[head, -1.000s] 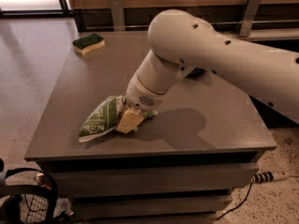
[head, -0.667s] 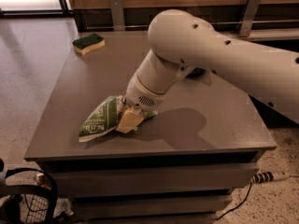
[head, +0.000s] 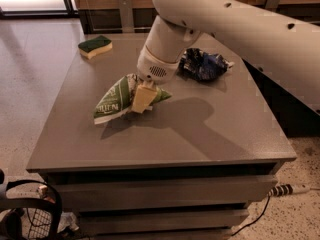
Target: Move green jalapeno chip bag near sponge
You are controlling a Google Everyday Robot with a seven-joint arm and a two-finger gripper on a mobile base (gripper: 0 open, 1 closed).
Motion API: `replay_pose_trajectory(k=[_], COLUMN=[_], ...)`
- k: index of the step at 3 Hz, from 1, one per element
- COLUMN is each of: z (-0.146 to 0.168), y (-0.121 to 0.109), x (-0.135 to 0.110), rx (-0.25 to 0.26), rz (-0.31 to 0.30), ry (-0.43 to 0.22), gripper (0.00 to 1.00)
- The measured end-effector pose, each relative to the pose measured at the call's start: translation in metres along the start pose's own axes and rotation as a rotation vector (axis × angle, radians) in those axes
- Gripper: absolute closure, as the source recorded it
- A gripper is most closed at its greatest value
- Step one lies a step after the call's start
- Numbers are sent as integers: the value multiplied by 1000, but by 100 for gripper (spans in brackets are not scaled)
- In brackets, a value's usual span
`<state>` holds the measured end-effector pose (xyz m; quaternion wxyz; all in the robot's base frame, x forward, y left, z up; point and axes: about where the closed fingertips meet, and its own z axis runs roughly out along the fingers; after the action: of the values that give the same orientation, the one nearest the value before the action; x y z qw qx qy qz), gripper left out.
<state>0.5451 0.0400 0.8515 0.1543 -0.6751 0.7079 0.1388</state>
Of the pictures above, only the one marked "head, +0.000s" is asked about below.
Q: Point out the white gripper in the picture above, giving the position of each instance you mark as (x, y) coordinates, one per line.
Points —
(154, 68)

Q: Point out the green jalapeno chip bag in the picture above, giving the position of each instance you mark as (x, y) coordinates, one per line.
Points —
(118, 100)

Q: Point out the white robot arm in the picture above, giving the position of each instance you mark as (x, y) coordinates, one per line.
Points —
(287, 50)

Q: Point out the blue crumpled chip bag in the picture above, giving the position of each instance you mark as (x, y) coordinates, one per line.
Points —
(202, 66)

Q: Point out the green and yellow sponge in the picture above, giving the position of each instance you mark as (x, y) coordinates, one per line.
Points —
(93, 47)

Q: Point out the grey drawer cabinet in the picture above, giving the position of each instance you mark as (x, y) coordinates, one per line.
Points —
(220, 129)

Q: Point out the upper grey drawer front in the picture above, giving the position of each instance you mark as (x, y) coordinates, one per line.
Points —
(165, 193)

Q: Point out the grey drawer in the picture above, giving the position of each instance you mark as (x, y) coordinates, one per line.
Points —
(163, 221)
(165, 193)

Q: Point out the lower grey drawer front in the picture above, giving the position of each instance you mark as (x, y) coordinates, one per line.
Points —
(163, 221)

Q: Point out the left metal bracket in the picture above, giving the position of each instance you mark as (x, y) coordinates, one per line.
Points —
(126, 16)

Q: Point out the metal bracket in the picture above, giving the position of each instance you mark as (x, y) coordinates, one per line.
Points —
(271, 5)
(126, 16)

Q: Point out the right metal bracket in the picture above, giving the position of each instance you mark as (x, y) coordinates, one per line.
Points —
(271, 5)

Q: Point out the black wire basket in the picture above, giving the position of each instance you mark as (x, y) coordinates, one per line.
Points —
(29, 218)

